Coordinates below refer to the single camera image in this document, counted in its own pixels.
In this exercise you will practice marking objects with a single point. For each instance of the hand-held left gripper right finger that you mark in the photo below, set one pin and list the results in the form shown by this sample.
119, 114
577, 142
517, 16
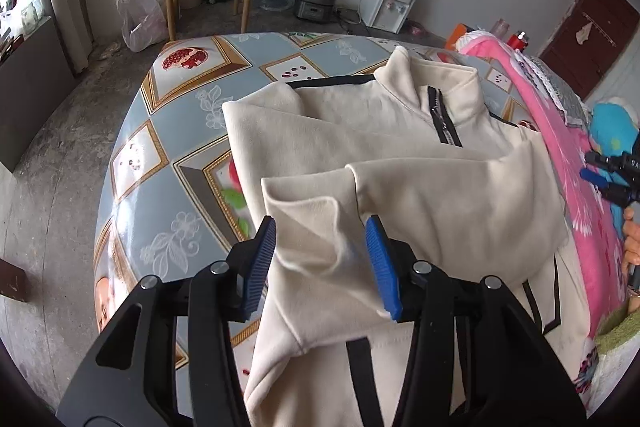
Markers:
382, 267

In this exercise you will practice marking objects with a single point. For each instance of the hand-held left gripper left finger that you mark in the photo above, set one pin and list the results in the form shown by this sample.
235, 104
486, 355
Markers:
260, 257

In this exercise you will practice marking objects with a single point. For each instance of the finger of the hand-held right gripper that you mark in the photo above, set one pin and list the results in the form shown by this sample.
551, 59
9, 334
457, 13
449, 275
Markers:
612, 162
592, 177

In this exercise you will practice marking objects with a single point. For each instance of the cream zip-neck sweatshirt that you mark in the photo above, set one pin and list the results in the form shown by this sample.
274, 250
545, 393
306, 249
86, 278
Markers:
425, 157

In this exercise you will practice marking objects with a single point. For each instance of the person's right hand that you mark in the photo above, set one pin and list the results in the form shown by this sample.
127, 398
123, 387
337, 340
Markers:
632, 232

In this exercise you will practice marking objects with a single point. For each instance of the blue plush pillow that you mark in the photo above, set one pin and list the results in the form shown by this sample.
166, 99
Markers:
612, 127

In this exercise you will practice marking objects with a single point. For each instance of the pink floral blanket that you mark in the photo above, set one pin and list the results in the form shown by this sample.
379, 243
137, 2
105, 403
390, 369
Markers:
565, 147

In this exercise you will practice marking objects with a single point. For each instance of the green towel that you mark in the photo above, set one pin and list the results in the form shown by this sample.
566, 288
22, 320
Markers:
617, 337

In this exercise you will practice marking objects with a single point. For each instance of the silver lace-edged cushion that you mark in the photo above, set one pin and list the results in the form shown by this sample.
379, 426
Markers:
555, 92

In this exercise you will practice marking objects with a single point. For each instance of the brown door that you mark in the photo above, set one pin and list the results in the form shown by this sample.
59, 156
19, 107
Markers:
595, 52

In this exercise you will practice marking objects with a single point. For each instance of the beige hanging cloth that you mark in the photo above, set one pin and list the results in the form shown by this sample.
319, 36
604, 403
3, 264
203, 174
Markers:
583, 35

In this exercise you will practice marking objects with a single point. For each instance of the red thermos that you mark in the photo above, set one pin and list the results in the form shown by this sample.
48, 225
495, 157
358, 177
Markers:
517, 42

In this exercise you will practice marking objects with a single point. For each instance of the pink bottle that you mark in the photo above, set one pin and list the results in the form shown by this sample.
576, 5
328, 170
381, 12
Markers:
500, 28

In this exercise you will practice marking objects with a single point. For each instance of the fruit print tablecloth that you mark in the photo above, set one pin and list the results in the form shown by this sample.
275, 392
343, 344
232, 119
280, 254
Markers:
200, 72

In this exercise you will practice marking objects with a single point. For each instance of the orange box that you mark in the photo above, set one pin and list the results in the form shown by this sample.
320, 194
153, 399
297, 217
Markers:
457, 34

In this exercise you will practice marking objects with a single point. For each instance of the brown cardboard box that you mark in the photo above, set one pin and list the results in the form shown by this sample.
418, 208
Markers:
12, 281

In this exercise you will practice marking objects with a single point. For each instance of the white water dispenser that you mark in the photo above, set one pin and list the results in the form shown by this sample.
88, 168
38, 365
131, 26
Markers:
387, 9

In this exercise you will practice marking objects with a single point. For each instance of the white plastic bag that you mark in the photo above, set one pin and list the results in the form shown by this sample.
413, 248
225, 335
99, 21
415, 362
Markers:
142, 22

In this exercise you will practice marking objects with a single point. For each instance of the dark grey cabinet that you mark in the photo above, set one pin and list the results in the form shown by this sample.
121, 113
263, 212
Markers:
30, 97

